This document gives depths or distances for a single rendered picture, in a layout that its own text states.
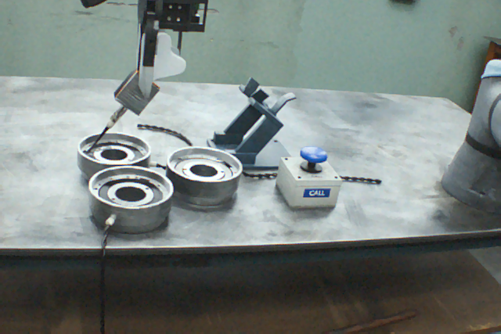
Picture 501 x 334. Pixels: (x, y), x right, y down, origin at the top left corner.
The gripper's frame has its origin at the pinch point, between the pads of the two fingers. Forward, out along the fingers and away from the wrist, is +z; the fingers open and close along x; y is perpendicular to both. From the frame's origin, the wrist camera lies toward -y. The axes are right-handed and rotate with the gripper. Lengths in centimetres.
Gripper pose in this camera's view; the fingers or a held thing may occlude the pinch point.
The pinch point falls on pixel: (140, 84)
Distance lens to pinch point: 77.3
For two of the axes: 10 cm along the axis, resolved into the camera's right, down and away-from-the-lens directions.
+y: 9.5, 0.1, 3.2
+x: -2.8, -4.3, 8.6
